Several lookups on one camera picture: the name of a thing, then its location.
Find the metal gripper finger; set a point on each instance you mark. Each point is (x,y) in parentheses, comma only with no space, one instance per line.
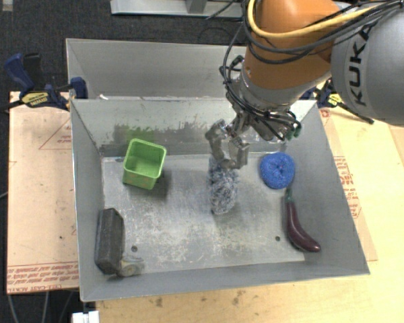
(217,131)
(241,153)

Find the grey-blue fuzzy cloth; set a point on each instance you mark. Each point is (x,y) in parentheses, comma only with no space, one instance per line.
(224,190)

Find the blue round scouring pad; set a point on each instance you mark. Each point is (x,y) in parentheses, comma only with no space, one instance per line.
(277,172)

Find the green square plastic cup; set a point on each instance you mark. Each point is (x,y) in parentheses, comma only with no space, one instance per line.
(144,165)

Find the purple toy eggplant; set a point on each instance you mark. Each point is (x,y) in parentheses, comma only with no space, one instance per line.
(296,227)

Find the grey metal bin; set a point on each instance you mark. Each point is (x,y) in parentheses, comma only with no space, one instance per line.
(195,234)

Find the dark green flat block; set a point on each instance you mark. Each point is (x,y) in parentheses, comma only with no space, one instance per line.
(109,241)

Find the small grey roll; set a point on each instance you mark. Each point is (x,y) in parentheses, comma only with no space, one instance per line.
(131,268)

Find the brown cardboard board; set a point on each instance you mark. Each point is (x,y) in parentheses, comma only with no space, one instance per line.
(40,194)

